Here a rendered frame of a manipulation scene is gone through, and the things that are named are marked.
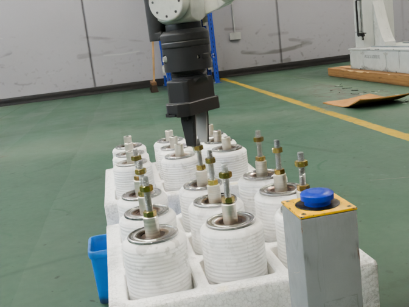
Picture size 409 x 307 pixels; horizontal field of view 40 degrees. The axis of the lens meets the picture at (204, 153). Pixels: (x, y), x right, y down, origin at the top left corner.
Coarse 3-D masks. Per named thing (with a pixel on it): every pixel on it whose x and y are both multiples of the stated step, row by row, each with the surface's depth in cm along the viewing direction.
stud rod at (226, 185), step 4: (224, 164) 82; (224, 168) 82; (224, 172) 82; (224, 180) 82; (228, 180) 82; (224, 184) 82; (228, 184) 82; (224, 188) 83; (228, 188) 82; (224, 192) 83; (228, 192) 83; (228, 196) 83
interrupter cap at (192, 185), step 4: (192, 180) 110; (196, 180) 110; (220, 180) 107; (184, 184) 107; (188, 184) 108; (192, 184) 108; (196, 184) 108; (220, 184) 105; (184, 188) 105; (188, 188) 104; (192, 188) 104; (196, 188) 103; (200, 188) 103; (204, 188) 103
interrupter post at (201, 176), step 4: (196, 172) 106; (200, 172) 105; (204, 172) 105; (196, 176) 106; (200, 176) 105; (204, 176) 105; (200, 180) 106; (204, 180) 106; (200, 184) 106; (204, 184) 106
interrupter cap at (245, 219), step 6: (216, 216) 86; (222, 216) 86; (240, 216) 85; (246, 216) 84; (252, 216) 84; (210, 222) 84; (216, 222) 84; (222, 222) 84; (240, 222) 82; (246, 222) 82; (252, 222) 82; (210, 228) 82; (216, 228) 81; (222, 228) 80; (228, 228) 80; (234, 228) 80; (240, 228) 80
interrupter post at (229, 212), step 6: (222, 204) 83; (228, 204) 83; (234, 204) 83; (222, 210) 83; (228, 210) 82; (234, 210) 83; (228, 216) 83; (234, 216) 83; (228, 222) 83; (234, 222) 83
